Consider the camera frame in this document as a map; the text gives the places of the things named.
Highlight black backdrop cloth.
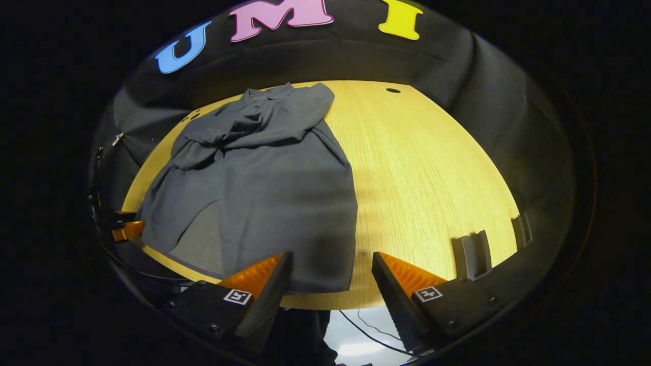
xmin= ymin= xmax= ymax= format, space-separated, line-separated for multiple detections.
xmin=94 ymin=0 xmax=578 ymax=265

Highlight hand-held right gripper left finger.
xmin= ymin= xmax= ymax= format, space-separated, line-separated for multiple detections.
xmin=162 ymin=252 xmax=294 ymax=359

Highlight thin black floor cable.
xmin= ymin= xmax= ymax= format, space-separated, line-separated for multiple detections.
xmin=338 ymin=309 xmax=423 ymax=357

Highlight grey collared shirt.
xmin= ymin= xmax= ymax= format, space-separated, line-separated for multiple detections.
xmin=136 ymin=82 xmax=359 ymax=294

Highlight person's dark trousers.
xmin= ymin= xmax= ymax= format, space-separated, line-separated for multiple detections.
xmin=263 ymin=307 xmax=337 ymax=366

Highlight black table edge bracket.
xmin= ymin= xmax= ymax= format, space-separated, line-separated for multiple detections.
xmin=511 ymin=212 xmax=534 ymax=250
xmin=451 ymin=230 xmax=493 ymax=282

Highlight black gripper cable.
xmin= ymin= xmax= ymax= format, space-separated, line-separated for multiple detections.
xmin=96 ymin=231 xmax=196 ymax=286

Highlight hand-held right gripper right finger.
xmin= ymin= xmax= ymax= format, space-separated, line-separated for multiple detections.
xmin=371 ymin=251 xmax=512 ymax=356

